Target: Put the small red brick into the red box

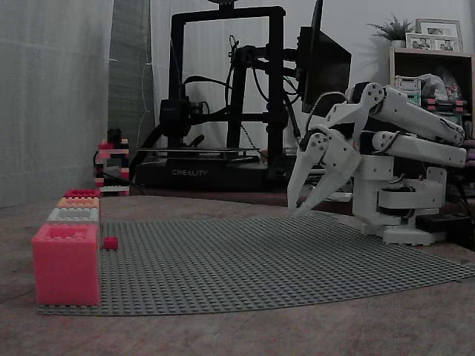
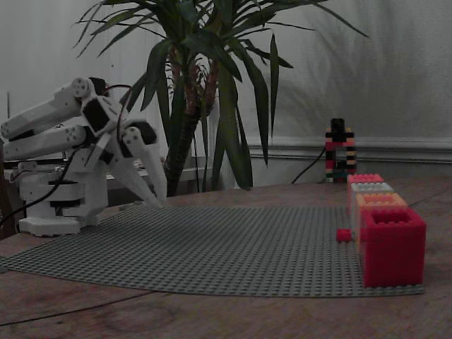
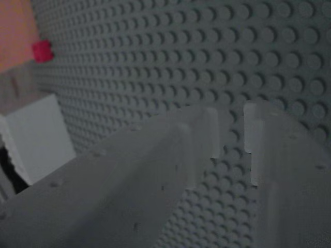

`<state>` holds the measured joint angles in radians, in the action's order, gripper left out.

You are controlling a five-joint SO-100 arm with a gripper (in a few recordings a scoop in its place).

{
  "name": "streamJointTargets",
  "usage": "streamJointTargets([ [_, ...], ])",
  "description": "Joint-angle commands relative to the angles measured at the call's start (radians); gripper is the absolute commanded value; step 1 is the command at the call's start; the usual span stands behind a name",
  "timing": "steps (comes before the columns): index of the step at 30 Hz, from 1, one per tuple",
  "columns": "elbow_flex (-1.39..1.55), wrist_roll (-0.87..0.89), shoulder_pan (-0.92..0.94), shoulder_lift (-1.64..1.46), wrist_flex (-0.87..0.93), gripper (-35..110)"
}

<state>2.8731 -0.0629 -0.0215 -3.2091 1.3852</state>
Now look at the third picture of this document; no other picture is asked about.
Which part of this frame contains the small red Lego brick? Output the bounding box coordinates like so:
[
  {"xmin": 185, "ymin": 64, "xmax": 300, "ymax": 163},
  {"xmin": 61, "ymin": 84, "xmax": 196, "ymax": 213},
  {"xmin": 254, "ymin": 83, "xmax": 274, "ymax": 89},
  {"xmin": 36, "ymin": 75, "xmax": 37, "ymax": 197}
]
[{"xmin": 31, "ymin": 40, "xmax": 54, "ymax": 64}]

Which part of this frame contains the white box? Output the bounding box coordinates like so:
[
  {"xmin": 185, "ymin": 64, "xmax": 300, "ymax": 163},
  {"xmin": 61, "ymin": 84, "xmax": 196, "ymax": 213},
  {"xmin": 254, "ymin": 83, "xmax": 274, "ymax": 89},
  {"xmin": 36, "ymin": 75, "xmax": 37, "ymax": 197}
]
[{"xmin": 0, "ymin": 94, "xmax": 77, "ymax": 205}]

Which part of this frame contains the grey studded Lego baseplate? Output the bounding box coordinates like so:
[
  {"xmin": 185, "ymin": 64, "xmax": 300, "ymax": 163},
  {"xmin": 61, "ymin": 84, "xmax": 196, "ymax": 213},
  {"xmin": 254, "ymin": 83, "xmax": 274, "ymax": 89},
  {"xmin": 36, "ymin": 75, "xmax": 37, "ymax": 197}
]
[{"xmin": 29, "ymin": 0, "xmax": 331, "ymax": 248}]

